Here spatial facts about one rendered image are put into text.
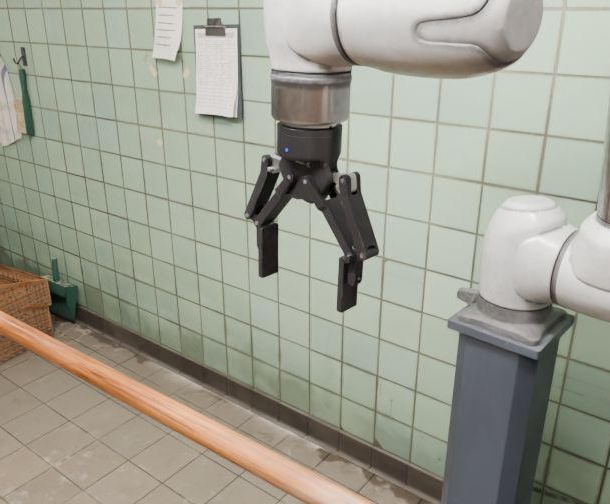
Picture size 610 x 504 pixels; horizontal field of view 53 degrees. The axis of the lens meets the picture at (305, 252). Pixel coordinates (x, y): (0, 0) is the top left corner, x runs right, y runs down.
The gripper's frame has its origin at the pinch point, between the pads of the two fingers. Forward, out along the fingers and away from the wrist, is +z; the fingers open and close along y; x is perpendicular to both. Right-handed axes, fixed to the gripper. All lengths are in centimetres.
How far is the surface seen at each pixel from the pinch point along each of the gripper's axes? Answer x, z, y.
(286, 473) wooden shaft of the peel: 17.4, 10.7, -13.8
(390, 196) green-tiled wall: -102, 23, 57
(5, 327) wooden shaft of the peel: 23.5, 12.7, 38.5
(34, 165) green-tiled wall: -83, 51, 272
